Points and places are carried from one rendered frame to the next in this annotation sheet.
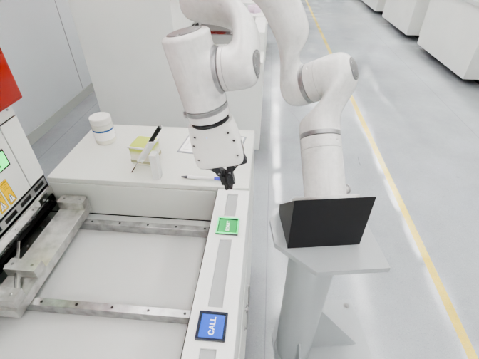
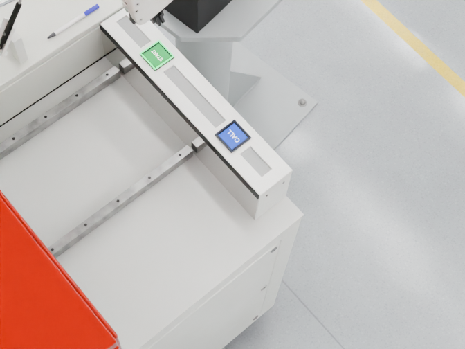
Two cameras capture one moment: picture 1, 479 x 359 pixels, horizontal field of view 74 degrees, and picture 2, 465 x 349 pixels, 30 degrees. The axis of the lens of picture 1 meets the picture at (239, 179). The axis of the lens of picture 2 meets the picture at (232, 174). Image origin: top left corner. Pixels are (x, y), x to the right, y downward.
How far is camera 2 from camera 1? 130 cm
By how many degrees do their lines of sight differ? 40
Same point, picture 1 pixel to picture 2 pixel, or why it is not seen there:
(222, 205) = (126, 39)
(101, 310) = (112, 210)
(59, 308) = (74, 239)
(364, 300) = not seen: hidden behind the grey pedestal
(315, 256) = (227, 23)
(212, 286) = (201, 113)
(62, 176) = not seen: outside the picture
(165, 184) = (41, 60)
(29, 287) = not seen: hidden behind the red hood
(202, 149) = (144, 8)
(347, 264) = (259, 10)
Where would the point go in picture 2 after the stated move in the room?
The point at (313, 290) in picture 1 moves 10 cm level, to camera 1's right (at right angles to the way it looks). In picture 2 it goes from (225, 55) to (250, 33)
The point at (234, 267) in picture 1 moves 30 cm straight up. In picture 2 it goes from (202, 85) to (204, 5)
